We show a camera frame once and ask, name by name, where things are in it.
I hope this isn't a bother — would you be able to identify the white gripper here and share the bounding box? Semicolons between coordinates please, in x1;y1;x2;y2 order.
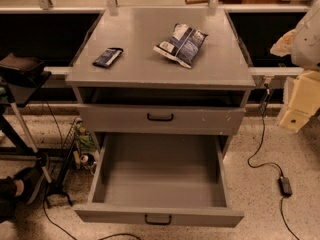
270;1;320;133

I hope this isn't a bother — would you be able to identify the blue chip bag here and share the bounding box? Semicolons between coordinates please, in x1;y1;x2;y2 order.
153;23;207;69

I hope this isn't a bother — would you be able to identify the grey drawer cabinet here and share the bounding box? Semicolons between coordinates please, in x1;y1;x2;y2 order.
66;7;255;152

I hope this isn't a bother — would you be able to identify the open grey lower drawer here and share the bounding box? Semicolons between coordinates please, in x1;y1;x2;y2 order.
75;133;244;227

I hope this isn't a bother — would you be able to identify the grey upper drawer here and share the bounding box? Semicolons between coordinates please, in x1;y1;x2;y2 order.
78;104;245;135

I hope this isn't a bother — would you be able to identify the wooden stick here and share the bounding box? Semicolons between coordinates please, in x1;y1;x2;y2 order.
184;0;224;5

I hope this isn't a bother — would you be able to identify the black tripod stand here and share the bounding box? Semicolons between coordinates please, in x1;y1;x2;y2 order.
0;52;74;208

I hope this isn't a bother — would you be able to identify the black shoe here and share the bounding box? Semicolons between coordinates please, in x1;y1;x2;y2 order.
13;166;44;205

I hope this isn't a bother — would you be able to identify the black upper drawer handle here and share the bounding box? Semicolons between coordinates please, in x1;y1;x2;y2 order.
147;113;174;122

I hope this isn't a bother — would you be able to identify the black drawer handle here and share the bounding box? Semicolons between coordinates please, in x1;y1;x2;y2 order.
144;214;172;226
147;113;174;122

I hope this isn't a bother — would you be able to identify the black lower drawer handle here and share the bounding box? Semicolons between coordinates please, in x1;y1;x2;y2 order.
144;214;172;226

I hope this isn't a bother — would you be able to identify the black wire basket with items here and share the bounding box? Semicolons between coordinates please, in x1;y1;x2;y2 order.
63;117;99;175

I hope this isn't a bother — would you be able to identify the black floor cable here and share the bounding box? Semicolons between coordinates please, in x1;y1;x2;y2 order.
41;197;143;240

